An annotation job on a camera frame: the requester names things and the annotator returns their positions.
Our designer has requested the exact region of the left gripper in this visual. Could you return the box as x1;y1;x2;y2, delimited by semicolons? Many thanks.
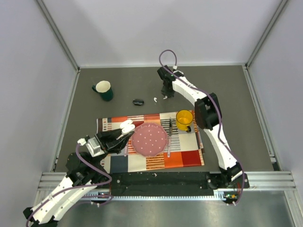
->
89;125;134;168

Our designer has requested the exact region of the white earbud case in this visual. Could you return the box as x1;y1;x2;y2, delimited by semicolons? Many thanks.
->
120;119;135;135

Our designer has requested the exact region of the black earbud charging case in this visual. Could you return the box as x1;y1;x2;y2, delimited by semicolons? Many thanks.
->
133;99;144;106

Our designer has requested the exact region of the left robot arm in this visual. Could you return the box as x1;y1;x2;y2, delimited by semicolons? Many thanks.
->
23;129;134;227

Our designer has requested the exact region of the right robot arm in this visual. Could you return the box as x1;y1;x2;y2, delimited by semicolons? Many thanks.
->
157;65;245;189

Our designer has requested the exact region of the yellow enamel mug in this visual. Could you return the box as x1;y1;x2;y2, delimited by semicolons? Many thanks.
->
176;110;194;133

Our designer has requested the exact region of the black knife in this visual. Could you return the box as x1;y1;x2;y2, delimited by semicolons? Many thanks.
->
169;118;173;137

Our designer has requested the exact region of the pink dotted plate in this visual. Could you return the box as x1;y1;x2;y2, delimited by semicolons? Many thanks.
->
131;123;168;157

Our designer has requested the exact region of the dark green mug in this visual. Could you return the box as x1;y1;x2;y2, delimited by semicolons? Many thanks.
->
92;80;114;102

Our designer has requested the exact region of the pink handled fork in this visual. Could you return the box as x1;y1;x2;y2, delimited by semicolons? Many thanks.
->
124;142;128;157

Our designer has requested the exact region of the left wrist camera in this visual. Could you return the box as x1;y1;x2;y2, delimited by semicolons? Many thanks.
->
86;138;104;157

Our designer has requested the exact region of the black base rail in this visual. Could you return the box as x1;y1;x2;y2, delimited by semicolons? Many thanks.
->
109;172;224;196

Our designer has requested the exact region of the grey cable duct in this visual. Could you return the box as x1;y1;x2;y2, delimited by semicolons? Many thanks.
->
80;191;237;202

